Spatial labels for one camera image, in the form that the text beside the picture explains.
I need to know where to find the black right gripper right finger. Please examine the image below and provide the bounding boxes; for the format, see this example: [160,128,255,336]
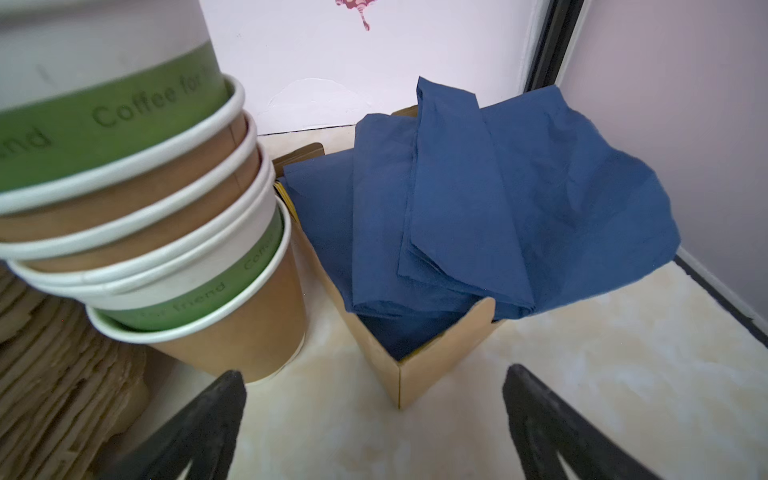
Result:
[502,364,658,479]

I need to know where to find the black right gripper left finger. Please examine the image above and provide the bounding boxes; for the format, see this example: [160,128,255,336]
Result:
[101,370,247,480]

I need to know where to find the stack of pulp cup carriers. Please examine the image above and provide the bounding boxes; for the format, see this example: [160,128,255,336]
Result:
[1,266,149,479]

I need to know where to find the brown cardboard napkin box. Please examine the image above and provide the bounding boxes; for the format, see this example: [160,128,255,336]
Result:
[261,125,498,410]

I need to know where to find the blue paper napkins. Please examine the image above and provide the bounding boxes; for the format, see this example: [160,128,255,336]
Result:
[282,79,681,360]

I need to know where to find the stack of paper cups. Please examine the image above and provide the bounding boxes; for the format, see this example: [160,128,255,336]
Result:
[1,1,307,382]

